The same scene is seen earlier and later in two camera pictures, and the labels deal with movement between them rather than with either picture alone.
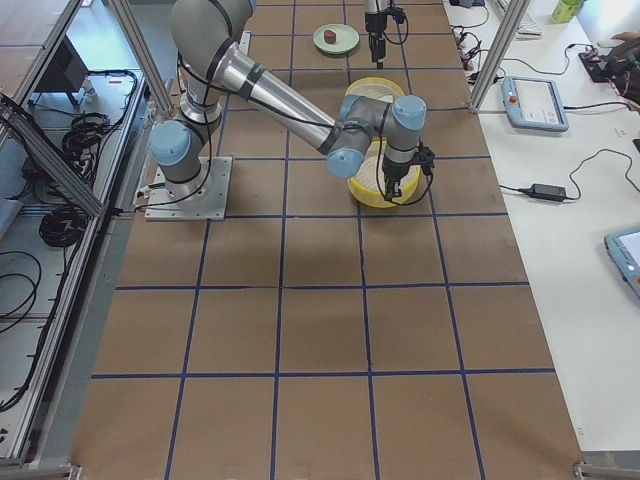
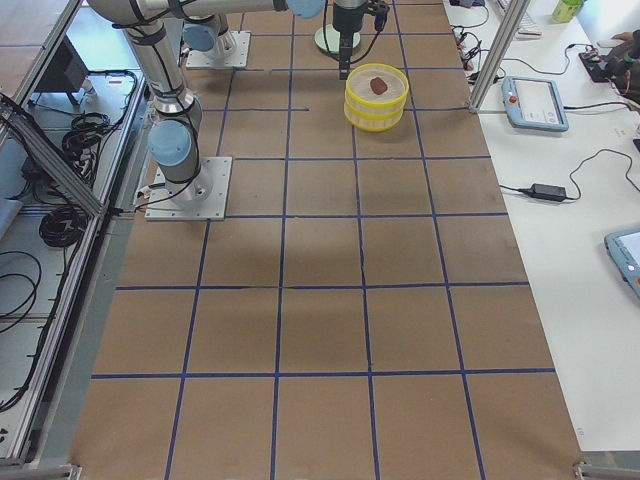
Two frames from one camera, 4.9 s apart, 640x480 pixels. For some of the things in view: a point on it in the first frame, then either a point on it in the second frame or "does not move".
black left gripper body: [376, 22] to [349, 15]
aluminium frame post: [508, 28] does not move
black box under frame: [67, 71] does not move
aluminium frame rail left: [50, 156] does not move
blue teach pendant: [533, 103] does not move
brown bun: [329, 36] to [378, 85]
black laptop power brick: [547, 192] does not move
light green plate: [347, 38] does not move
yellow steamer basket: [369, 187] to [376, 88]
